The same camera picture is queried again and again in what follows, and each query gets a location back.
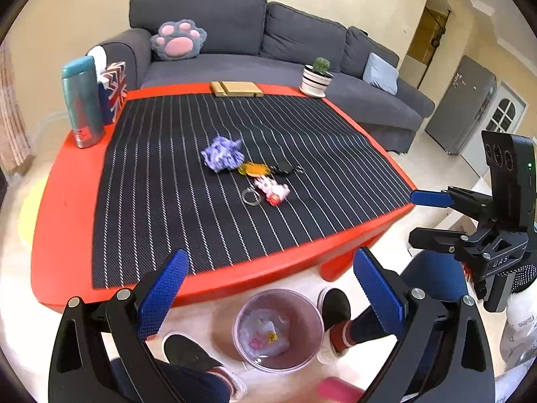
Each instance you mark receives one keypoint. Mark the person's right leg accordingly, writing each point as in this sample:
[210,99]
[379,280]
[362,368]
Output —
[432,273]

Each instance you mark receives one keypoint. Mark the person's right forearm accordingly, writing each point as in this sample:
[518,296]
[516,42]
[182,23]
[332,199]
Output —
[522,331]

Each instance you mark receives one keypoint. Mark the pink translucent bin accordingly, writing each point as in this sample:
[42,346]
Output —
[308,327]

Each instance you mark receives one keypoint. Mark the white door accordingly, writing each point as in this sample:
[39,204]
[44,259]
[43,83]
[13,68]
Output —
[501,121]

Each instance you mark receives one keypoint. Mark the person's right black shoe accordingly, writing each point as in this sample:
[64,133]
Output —
[335,306]

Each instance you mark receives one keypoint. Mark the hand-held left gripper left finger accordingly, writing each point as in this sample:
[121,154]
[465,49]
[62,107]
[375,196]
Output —
[163,294]

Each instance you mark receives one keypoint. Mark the person's left leg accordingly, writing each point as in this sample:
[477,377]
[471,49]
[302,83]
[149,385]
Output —
[188,386]

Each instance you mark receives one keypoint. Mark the grey pink paw cushion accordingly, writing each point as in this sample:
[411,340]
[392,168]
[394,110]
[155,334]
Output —
[178,42]

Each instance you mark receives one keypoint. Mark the orange bear toy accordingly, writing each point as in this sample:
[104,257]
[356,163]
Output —
[254,169]

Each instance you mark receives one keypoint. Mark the grey refrigerator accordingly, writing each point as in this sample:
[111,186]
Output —
[461,105]

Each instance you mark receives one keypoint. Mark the person's black shoe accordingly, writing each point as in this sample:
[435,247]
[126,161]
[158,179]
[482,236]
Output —
[335,306]
[184,350]

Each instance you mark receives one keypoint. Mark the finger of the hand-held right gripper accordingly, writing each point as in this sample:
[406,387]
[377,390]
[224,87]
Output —
[436,241]
[430,199]

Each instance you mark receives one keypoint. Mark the clear plastic bin bag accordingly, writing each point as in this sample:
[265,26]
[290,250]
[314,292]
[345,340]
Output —
[264,323]

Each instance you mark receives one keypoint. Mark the flag print tissue box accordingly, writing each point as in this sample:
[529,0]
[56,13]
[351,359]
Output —
[115,92]

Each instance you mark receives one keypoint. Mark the black striped table mat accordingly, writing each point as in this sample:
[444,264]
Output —
[168,193]

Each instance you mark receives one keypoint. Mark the pink deer toy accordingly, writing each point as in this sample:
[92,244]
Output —
[272,191]

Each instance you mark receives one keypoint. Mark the red table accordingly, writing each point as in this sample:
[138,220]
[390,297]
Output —
[63,201]

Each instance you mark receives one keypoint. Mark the light blue pillow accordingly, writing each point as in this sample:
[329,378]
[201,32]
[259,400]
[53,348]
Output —
[379,73]

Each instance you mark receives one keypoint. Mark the yellow round cushion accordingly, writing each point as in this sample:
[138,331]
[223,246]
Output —
[27,218]

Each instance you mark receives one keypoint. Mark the pink rounded object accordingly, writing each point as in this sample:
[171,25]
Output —
[340,391]

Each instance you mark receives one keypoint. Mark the purple crumpled paper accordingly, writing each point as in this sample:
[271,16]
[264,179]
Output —
[222,154]

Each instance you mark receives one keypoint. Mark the beige curtain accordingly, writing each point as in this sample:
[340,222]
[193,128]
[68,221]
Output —
[12,126]

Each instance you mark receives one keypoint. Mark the person's left black shoe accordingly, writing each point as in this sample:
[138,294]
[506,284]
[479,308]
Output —
[184,350]

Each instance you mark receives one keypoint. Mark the white tissue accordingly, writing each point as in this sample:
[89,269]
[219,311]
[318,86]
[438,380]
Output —
[97,56]

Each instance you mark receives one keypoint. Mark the person's leg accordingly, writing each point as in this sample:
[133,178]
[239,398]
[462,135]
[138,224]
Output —
[432,273]
[188,386]

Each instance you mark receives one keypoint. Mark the wooden stand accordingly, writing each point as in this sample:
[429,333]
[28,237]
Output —
[237,88]

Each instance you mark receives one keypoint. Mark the potted cactus in striped pot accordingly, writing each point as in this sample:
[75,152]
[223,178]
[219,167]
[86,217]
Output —
[316,79]

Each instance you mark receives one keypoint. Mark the teal thermos bottle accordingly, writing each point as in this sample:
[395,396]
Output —
[82,100]

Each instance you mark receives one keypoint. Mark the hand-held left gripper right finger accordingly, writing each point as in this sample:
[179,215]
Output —
[377,289]

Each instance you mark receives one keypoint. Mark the person's right hand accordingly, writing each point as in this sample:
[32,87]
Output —
[524,277]

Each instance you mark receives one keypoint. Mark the pink paper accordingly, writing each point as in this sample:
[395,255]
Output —
[255,342]

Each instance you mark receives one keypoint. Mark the dark grey sofa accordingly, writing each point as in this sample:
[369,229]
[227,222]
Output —
[235,67]

